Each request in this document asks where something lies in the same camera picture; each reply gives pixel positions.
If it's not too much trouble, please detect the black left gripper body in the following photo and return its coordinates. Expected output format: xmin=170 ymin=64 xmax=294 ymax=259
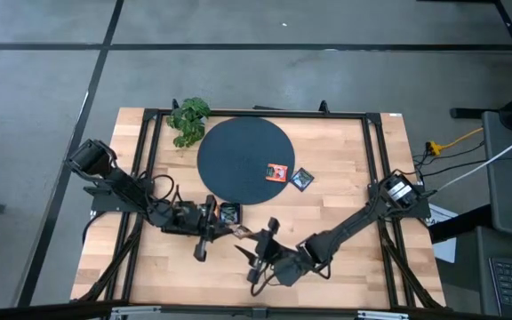
xmin=193 ymin=194 xmax=219 ymax=262

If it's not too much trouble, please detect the orange tea packet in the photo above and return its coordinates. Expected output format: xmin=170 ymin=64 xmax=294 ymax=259
xmin=265 ymin=163 xmax=289 ymax=183

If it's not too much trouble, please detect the dark blue tea packet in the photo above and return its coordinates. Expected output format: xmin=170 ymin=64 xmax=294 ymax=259
xmin=289 ymin=167 xmax=316 ymax=193

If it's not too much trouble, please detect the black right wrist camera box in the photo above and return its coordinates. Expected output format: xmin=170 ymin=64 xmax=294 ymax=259
xmin=276 ymin=255 xmax=313 ymax=288

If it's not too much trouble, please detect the yellow extension cord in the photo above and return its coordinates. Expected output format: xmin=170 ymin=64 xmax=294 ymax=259
xmin=425 ymin=127 xmax=484 ymax=156

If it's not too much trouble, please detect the dark green tea packet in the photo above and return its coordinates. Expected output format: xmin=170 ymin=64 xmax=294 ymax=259
xmin=220 ymin=204 xmax=241 ymax=224

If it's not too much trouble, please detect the white cable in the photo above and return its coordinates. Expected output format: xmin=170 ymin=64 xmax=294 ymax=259
xmin=433 ymin=126 xmax=512 ymax=193

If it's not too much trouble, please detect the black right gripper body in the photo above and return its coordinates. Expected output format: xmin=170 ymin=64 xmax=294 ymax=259
xmin=246 ymin=217 xmax=284 ymax=284

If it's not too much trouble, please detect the white paper sheet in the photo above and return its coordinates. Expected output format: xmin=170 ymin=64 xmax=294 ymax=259
xmin=428 ymin=203 xmax=458 ymax=264

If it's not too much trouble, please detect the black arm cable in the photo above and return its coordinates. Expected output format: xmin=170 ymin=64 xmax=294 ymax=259
xmin=412 ymin=140 xmax=486 ymax=179
xmin=150 ymin=173 xmax=178 ymax=206

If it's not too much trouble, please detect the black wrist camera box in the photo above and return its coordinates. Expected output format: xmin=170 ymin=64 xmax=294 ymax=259
xmin=173 ymin=201 xmax=203 ymax=228
xmin=276 ymin=255 xmax=313 ymax=288

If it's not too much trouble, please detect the silver metal bracket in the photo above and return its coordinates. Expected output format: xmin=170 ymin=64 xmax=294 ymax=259
xmin=356 ymin=309 xmax=411 ymax=320
xmin=108 ymin=305 xmax=164 ymax=320

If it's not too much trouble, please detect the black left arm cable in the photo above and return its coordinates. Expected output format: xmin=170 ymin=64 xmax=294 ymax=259
xmin=150 ymin=173 xmax=178 ymax=206

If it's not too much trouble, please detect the round dark blue mat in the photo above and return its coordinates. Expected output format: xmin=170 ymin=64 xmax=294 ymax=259
xmin=196 ymin=116 xmax=296 ymax=205

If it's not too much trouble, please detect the black aluminium table frame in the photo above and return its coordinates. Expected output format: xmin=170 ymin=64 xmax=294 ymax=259
xmin=69 ymin=98 xmax=447 ymax=312

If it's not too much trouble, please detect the pale pink tea packet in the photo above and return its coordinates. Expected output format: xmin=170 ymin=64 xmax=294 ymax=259
xmin=232 ymin=225 xmax=254 ymax=240

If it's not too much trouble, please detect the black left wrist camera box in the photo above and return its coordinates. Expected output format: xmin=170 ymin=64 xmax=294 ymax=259
xmin=173 ymin=201 xmax=203 ymax=228

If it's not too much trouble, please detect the dark grey desk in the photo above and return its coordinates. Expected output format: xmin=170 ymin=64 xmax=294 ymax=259
xmin=482 ymin=110 xmax=512 ymax=241

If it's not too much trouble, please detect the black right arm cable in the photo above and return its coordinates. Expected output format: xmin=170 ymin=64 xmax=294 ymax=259
xmin=412 ymin=140 xmax=486 ymax=179

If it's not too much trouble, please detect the green leafy plant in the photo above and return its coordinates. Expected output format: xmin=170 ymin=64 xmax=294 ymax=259
xmin=165 ymin=97 xmax=212 ymax=150

